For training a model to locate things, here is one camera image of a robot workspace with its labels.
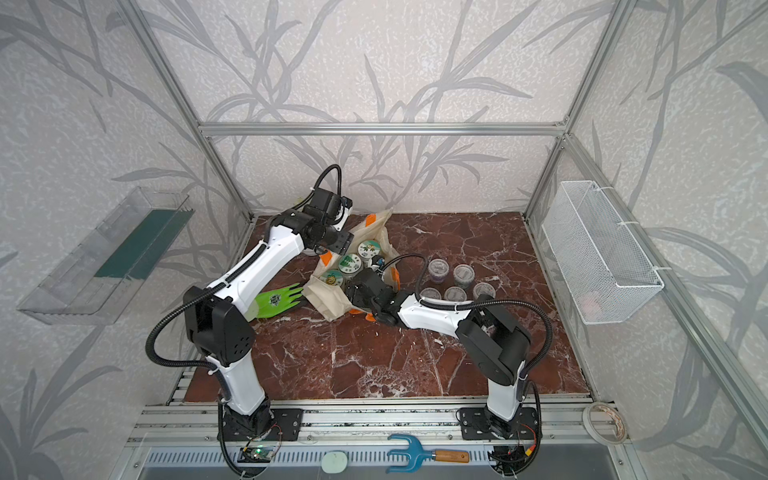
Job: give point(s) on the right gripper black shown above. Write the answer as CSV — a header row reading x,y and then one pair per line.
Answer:
x,y
354,297

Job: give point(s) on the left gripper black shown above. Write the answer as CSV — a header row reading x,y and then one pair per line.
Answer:
x,y
344,243

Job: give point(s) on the yellow label seed jar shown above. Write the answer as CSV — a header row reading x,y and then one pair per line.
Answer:
x,y
333,278

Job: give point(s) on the beige canvas bag orange handles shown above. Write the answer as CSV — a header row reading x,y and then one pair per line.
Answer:
x,y
325,288

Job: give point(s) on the clear seed jar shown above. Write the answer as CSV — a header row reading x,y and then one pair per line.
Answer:
x,y
455,294
431,293

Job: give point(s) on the purple label seed jar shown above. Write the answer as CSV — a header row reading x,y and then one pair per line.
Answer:
x,y
438,270

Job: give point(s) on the red label seed jar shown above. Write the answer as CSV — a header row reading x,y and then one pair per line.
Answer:
x,y
482,290

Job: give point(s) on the green tree label seed jar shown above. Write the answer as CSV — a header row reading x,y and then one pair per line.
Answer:
x,y
350,265

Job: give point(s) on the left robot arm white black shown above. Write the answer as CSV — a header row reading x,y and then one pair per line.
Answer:
x,y
215,318

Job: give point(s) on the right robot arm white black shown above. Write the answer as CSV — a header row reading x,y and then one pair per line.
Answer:
x,y
492,337

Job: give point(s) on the green black garden glove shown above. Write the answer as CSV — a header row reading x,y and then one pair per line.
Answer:
x,y
270,304

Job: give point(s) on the blue garden hand fork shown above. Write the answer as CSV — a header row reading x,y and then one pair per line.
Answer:
x,y
416,455

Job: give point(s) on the white oval button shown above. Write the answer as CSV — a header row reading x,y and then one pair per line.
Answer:
x,y
334,462

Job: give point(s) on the green circuit board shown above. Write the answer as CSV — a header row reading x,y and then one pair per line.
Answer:
x,y
256,455

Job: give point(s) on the right base wiring bundle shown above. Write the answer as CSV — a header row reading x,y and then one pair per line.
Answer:
x,y
513,453

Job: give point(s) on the tape roll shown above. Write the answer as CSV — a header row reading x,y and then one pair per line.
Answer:
x,y
604,424

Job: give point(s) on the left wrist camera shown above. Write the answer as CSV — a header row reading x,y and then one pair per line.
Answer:
x,y
328,207

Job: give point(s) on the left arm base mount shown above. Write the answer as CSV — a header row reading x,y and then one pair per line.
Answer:
x,y
264,424

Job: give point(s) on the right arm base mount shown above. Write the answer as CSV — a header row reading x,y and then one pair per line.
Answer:
x,y
480,424

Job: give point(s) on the clear plastic wall shelf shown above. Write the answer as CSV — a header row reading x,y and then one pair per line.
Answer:
x,y
94,284

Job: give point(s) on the white wire mesh basket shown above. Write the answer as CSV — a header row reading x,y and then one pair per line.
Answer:
x,y
608,274

